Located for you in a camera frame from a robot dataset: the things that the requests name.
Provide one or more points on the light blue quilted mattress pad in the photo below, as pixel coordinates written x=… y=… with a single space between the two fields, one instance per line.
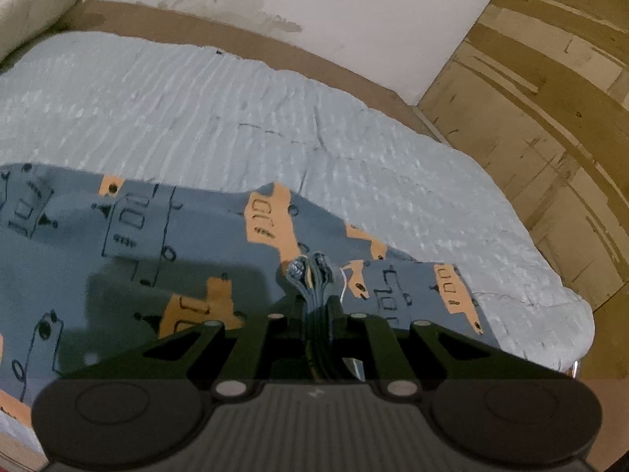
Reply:
x=245 y=108

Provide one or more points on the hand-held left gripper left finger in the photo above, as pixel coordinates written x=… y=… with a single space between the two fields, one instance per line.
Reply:
x=295 y=324

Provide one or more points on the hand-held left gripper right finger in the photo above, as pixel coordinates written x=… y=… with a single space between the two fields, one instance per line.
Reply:
x=339 y=327

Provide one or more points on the cream duvet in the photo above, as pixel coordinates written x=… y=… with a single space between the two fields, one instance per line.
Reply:
x=34 y=0

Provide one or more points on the blue pants with orange print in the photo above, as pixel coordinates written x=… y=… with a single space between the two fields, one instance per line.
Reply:
x=196 y=236

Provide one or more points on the plywood wall panel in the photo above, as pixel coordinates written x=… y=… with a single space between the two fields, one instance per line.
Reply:
x=545 y=83

